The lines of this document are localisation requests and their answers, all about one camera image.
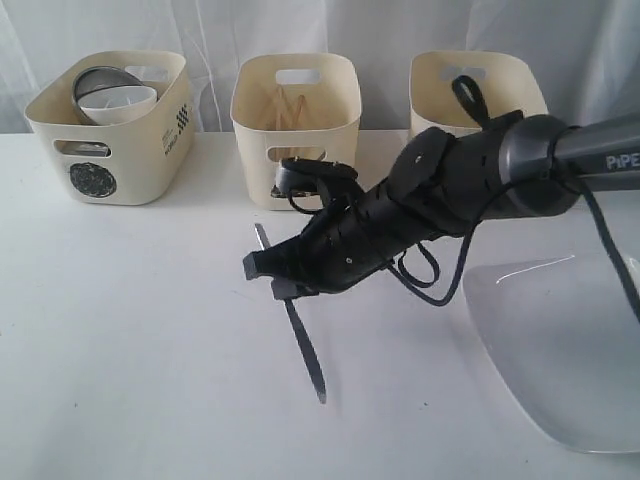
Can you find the white backdrop curtain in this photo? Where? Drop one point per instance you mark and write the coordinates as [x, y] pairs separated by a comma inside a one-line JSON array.
[[584, 54]]

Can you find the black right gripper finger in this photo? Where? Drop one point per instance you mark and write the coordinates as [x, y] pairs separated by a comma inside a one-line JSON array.
[[278, 261], [285, 289]]

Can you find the white plastic bowl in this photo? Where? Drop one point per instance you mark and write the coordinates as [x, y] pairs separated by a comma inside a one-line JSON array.
[[118, 105]]

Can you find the wooden chopstick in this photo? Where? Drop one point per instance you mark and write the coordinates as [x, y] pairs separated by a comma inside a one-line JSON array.
[[298, 115], [282, 109]]

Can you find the cream bin with black triangle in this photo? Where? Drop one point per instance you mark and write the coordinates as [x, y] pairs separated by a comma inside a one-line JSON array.
[[334, 107]]

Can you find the white square plate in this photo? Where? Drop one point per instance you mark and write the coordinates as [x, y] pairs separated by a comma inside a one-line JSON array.
[[565, 341]]

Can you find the cream bin with black circle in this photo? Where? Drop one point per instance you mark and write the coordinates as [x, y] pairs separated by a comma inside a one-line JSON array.
[[146, 153]]

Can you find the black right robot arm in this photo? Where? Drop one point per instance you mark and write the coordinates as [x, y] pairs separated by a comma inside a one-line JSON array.
[[441, 186]]

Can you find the steel mug with wire handle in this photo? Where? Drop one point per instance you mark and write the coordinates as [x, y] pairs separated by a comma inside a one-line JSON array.
[[82, 149]]

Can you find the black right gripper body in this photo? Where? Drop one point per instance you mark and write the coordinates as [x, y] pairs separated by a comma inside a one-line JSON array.
[[355, 238]]

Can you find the stainless steel bowl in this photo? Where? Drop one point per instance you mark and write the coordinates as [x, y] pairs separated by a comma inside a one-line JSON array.
[[100, 78]]

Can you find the cream bin with black square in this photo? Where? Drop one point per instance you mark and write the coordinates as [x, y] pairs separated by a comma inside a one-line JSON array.
[[505, 81]]

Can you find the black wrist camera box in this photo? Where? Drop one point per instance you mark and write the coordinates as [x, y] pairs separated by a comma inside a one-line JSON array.
[[297, 174]]

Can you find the steel table knife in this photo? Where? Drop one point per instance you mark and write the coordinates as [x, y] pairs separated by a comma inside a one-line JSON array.
[[307, 351]]

